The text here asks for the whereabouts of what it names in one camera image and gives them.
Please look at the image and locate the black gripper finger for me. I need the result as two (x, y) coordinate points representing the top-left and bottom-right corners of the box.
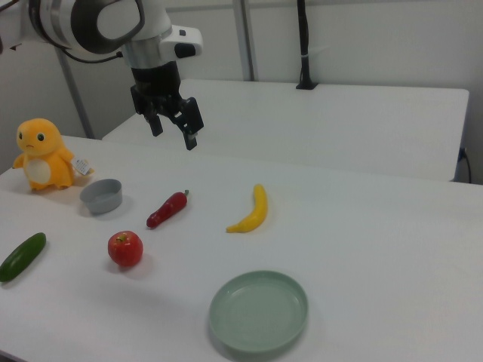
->
(145, 111), (165, 138)
(171, 97), (205, 152)

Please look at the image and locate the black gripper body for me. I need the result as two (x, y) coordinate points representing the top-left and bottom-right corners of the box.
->
(130, 61), (190, 118)

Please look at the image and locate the red apple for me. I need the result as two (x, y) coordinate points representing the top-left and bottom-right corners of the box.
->
(107, 230), (144, 268)

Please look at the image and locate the small grey bowl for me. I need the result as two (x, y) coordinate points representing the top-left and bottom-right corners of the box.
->
(79, 178), (124, 216)

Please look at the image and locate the white paper plush tag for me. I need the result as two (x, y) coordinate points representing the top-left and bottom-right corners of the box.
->
(71, 156), (96, 177)

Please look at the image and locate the red chili pepper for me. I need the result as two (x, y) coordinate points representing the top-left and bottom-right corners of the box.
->
(146, 189), (190, 229)

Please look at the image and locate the yellow banana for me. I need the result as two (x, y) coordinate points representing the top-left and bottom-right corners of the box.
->
(226, 183), (269, 234)

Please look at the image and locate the orange plush toy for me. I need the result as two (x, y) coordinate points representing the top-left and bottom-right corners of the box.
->
(11, 118), (76, 193)

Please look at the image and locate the black pole with base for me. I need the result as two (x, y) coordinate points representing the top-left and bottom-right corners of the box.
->
(295, 0), (320, 91)

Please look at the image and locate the green cucumber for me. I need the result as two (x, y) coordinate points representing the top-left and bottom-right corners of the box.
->
(0, 232), (48, 283)

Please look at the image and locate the pale green plate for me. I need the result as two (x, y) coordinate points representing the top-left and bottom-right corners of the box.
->
(208, 269), (309, 354)

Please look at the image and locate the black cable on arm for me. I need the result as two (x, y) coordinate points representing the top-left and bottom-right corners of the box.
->
(56, 41), (125, 64)

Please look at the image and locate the grey partition post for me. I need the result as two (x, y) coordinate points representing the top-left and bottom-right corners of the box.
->
(55, 48), (96, 140)
(225, 0), (258, 82)

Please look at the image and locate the black wall cable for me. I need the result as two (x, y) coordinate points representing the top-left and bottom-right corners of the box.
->
(458, 146), (473, 183)

